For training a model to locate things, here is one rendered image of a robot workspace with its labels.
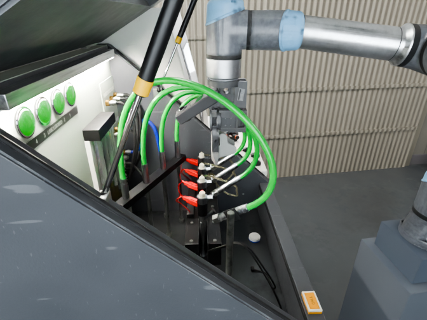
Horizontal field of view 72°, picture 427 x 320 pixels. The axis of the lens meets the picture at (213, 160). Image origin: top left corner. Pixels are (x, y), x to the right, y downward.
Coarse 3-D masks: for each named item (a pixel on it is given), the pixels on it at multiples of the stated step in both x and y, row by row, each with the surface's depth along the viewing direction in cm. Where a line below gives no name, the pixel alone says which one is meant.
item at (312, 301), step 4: (312, 292) 67; (308, 296) 66; (312, 296) 66; (308, 300) 65; (312, 300) 65; (316, 300) 66; (308, 304) 65; (312, 304) 65; (316, 304) 65; (312, 308) 64; (316, 308) 64; (308, 312) 64; (312, 312) 64; (316, 312) 64; (320, 312) 64
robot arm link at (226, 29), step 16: (224, 0) 55; (240, 0) 56; (208, 16) 57; (224, 16) 56; (240, 16) 56; (208, 32) 59; (224, 32) 57; (240, 32) 57; (208, 48) 60; (224, 48) 58; (240, 48) 60
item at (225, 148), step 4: (220, 136) 68; (224, 136) 68; (220, 140) 69; (224, 140) 69; (220, 144) 69; (224, 144) 69; (228, 144) 69; (220, 148) 70; (224, 148) 70; (228, 148) 70; (232, 148) 70; (212, 152) 69; (216, 152) 69; (220, 152) 70; (224, 152) 70; (228, 152) 70; (232, 152) 71; (212, 156) 71; (216, 156) 70; (220, 156) 71; (212, 160) 73; (216, 160) 71; (216, 164) 73
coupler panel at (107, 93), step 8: (104, 80) 86; (112, 80) 93; (104, 88) 85; (112, 88) 93; (104, 96) 85; (112, 96) 90; (120, 96) 93; (104, 104) 85; (112, 104) 85; (128, 152) 102
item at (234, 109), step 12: (156, 84) 59; (180, 84) 57; (192, 84) 56; (132, 96) 62; (216, 96) 55; (228, 108) 55; (120, 120) 66; (120, 132) 68; (252, 132) 56; (264, 144) 56; (120, 168) 73; (120, 180) 74; (264, 192) 61; (252, 204) 63
